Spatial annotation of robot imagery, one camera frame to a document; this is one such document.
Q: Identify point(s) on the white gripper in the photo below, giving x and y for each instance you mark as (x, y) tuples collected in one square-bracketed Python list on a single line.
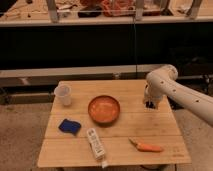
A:
[(152, 97)]

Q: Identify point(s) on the wooden table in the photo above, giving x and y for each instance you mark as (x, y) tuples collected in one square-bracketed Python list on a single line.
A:
[(150, 126)]

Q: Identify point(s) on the orange bowl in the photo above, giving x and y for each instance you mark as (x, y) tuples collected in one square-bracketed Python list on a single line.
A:
[(104, 109)]

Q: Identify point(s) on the white tube with label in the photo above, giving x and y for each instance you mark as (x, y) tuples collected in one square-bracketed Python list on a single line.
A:
[(97, 147)]

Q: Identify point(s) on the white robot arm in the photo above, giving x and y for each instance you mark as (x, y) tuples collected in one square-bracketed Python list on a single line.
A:
[(162, 81)]

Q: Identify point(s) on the orange carrot toy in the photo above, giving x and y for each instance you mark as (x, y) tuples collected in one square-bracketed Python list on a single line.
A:
[(140, 146)]

